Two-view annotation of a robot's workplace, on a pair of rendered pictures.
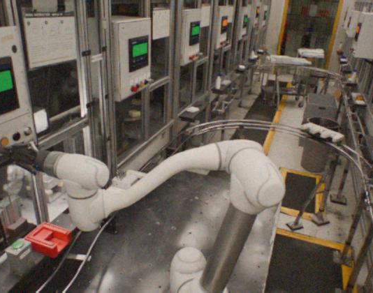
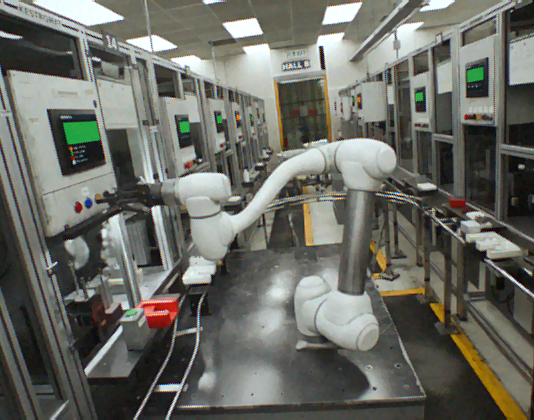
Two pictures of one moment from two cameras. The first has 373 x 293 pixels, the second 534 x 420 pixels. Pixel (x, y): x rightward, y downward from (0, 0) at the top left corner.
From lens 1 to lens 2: 0.58 m
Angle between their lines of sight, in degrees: 17
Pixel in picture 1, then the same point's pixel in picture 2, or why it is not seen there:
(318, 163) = not seen: hidden behind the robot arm
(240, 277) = not seen: hidden behind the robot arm
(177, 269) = (306, 297)
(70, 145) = (135, 233)
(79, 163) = (203, 176)
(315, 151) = not seen: hidden behind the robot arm
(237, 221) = (361, 203)
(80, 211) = (210, 231)
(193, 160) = (301, 163)
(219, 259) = (354, 251)
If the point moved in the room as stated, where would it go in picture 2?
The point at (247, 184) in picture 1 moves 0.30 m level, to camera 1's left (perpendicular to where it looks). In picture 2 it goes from (364, 157) to (277, 171)
